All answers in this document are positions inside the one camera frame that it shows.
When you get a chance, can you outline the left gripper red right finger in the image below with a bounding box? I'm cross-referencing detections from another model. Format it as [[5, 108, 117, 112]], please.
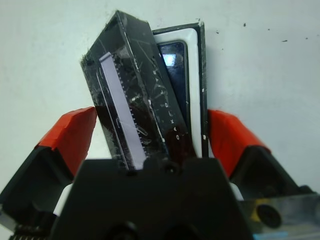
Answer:
[[206, 108, 315, 201]]

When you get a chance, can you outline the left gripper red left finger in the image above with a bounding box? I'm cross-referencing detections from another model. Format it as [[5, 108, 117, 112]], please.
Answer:
[[0, 106, 98, 226]]

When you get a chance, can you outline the black box lid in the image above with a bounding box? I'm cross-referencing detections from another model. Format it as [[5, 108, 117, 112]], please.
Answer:
[[79, 9, 191, 171]]

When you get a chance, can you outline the black box with white insert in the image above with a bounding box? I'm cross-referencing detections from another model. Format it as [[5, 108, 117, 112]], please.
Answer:
[[151, 17, 210, 159]]

